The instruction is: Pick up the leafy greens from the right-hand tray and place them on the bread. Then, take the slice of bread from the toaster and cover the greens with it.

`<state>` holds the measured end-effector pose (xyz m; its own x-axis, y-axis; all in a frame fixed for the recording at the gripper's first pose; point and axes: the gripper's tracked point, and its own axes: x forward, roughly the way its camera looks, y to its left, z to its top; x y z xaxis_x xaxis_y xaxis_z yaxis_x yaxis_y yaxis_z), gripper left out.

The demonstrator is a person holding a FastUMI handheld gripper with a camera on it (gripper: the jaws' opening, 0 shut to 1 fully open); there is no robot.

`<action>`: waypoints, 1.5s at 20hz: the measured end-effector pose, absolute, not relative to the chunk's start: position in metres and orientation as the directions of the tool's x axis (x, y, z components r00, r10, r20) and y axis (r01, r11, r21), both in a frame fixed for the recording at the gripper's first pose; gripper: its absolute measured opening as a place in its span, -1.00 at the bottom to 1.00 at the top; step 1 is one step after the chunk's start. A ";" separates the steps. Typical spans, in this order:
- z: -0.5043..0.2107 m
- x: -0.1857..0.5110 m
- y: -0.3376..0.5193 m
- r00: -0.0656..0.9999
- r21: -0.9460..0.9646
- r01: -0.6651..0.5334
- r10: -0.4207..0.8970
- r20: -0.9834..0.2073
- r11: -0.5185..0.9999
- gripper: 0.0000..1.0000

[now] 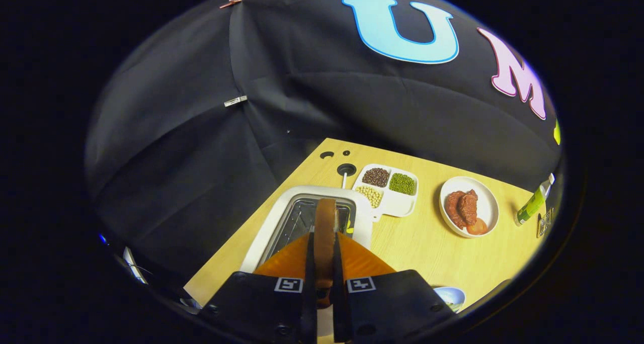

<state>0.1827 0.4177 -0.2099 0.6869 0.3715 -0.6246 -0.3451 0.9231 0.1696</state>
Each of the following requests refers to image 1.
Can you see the blue plate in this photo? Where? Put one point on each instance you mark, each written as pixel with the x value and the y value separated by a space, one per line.
pixel 450 294

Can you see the copper clip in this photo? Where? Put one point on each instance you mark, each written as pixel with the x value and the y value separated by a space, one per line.
pixel 230 3

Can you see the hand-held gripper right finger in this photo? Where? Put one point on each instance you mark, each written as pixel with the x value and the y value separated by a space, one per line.
pixel 338 268

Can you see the white round plate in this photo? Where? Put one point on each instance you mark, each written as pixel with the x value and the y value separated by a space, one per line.
pixel 485 198

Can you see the black backdrop cloth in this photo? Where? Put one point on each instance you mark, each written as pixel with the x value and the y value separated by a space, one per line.
pixel 302 82

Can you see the white divided bean tray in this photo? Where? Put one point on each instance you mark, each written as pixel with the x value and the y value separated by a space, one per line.
pixel 397 205

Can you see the brown meat patty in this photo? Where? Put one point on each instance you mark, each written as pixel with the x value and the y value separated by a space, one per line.
pixel 469 208
pixel 451 208

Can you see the green label bottle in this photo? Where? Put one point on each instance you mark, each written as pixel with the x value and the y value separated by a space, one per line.
pixel 532 205

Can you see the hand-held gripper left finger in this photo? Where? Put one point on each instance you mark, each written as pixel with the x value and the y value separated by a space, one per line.
pixel 310 263

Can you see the tomato slice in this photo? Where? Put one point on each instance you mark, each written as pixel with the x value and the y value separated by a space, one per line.
pixel 478 227

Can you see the toasted bread slice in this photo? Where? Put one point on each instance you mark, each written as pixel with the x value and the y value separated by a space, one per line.
pixel 325 233

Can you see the silver clip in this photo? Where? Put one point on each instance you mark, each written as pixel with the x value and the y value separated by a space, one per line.
pixel 235 101

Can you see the white toaster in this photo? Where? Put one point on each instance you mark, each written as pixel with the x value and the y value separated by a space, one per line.
pixel 266 228

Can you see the white laptop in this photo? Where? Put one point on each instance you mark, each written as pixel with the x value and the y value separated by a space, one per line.
pixel 132 263

